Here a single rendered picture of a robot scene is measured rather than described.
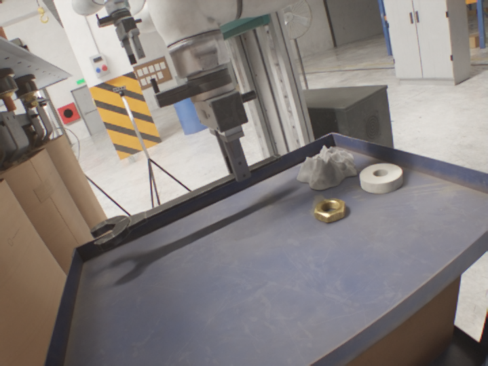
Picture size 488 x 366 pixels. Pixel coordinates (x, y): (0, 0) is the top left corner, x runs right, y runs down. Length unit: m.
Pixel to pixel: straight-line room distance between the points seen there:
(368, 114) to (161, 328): 1.15
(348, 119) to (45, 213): 1.12
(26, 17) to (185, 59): 14.64
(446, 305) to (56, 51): 14.49
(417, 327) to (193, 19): 0.59
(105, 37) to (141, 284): 5.69
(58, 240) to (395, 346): 0.91
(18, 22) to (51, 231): 14.28
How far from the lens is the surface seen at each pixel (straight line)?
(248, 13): 0.51
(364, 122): 1.31
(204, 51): 0.45
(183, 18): 0.45
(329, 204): 0.49
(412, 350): 0.62
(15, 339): 0.65
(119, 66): 5.94
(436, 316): 0.61
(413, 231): 0.43
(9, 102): 1.09
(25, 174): 0.98
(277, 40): 1.12
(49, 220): 1.00
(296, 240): 0.44
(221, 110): 0.44
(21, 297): 0.65
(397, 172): 0.53
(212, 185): 0.52
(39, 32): 14.79
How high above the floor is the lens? 1.14
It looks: 22 degrees down
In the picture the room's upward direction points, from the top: 19 degrees counter-clockwise
